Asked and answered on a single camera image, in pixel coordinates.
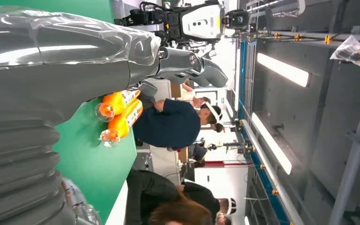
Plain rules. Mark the green table mat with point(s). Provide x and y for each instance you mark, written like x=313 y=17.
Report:
x=93 y=161

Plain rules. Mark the white desk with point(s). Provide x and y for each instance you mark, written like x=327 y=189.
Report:
x=119 y=208

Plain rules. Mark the clear plastic bag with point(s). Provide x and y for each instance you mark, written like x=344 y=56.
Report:
x=352 y=51

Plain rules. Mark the person in black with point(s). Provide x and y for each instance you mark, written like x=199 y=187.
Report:
x=155 y=192

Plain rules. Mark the person with white headset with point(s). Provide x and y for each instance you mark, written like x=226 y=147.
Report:
x=228 y=208

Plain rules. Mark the blue metal beam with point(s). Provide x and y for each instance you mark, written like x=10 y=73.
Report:
x=260 y=167

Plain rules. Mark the orange juice bottle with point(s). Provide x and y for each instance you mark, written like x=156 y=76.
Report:
x=122 y=124
x=118 y=102

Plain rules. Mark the white ceiling light strip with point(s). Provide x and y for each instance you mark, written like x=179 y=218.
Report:
x=284 y=70
x=271 y=143

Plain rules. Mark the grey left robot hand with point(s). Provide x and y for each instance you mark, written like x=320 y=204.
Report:
x=59 y=71

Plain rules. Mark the grey metal pipe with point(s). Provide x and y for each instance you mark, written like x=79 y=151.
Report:
x=358 y=149

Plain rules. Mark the person in dark blue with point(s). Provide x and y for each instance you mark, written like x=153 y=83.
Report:
x=170 y=124

